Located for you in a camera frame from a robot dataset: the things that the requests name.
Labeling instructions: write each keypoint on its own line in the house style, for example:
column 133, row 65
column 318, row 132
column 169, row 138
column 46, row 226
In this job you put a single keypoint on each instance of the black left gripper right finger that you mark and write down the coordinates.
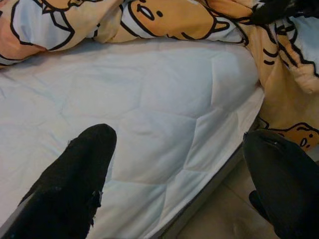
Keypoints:
column 281, row 179

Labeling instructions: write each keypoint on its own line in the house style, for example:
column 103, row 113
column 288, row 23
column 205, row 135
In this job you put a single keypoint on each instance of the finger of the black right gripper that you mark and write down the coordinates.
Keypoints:
column 281, row 8

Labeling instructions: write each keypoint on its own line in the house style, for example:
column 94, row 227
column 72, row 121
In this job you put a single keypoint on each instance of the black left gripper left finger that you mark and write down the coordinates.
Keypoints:
column 62, row 186

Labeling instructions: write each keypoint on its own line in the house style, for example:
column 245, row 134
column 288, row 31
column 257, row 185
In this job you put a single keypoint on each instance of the yellow cartoon print blanket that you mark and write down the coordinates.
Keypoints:
column 174, row 20

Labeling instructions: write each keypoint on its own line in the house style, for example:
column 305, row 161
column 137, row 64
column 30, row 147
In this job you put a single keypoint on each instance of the white quilted mattress pad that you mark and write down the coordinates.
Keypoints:
column 149, row 112

